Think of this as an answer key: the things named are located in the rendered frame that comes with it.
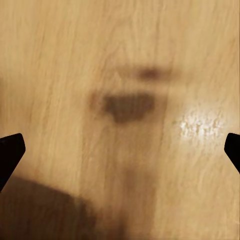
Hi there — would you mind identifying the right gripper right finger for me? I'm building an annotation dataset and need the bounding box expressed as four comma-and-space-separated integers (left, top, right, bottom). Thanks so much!
224, 133, 240, 173

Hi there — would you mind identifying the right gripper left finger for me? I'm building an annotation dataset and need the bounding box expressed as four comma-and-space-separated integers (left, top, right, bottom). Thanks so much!
0, 133, 26, 192

